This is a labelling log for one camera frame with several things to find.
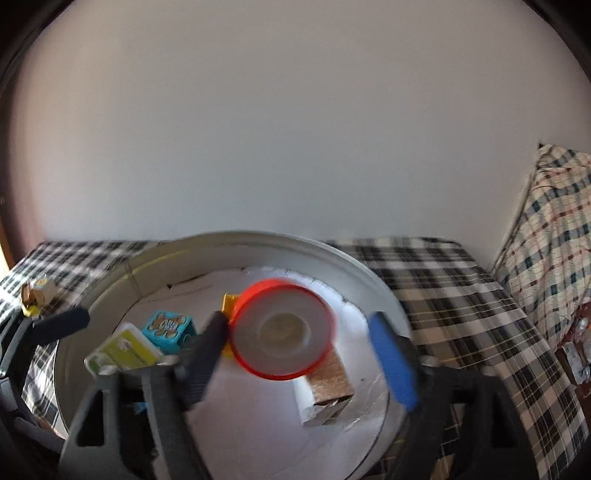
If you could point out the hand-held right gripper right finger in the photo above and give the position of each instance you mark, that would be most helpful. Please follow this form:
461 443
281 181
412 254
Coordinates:
392 360

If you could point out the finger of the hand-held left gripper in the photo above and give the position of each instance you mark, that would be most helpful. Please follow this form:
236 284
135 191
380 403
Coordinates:
60 323

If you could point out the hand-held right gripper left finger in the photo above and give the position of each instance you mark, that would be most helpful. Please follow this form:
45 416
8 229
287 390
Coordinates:
207 355

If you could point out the sun print toy block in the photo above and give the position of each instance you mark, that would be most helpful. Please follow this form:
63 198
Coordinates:
44 288

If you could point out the blue cookie print block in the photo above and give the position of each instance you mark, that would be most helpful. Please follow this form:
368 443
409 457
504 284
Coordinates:
166 327

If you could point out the yellow toy block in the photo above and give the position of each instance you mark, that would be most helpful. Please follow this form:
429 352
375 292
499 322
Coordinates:
229 304

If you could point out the white brown cardboard box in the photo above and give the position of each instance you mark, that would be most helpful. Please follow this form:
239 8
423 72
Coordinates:
330 383

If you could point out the yellow green card packet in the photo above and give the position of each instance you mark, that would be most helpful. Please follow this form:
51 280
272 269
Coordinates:
129 350

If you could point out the red tape roll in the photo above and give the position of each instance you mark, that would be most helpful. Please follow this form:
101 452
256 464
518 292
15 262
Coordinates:
281 330

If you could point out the round metal tin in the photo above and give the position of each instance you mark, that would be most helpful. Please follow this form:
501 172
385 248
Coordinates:
351 277

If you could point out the black white checked tablecloth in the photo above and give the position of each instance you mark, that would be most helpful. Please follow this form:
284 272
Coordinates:
438 286

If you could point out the shiny wrapped trinkets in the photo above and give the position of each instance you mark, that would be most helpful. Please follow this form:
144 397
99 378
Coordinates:
575 360

